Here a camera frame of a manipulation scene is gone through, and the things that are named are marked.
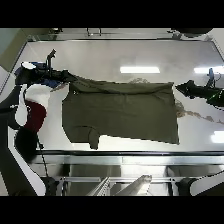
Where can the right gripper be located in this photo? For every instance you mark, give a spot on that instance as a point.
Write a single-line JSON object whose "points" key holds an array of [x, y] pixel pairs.
{"points": [[193, 89]]}

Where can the olive green T-shirt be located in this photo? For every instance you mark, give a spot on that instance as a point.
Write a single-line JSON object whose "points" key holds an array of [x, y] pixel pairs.
{"points": [[126, 113]]}

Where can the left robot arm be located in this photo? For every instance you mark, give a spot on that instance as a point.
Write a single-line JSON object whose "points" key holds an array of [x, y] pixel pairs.
{"points": [[10, 166]]}

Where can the white garment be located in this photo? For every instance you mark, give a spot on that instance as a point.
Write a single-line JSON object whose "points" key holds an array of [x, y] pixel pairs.
{"points": [[40, 91]]}

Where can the red garment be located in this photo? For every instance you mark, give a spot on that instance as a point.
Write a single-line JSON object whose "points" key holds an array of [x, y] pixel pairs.
{"points": [[36, 115]]}

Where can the silver frame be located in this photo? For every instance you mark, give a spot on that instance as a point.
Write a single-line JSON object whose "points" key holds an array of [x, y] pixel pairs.
{"points": [[133, 160]]}

